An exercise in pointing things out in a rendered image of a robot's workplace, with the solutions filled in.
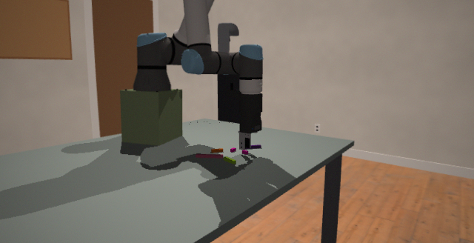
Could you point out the lime green rectangular bar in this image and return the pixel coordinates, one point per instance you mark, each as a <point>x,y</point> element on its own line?
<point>232,161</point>

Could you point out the pink rod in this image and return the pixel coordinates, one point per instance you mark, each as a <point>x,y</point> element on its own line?
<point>218,156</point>

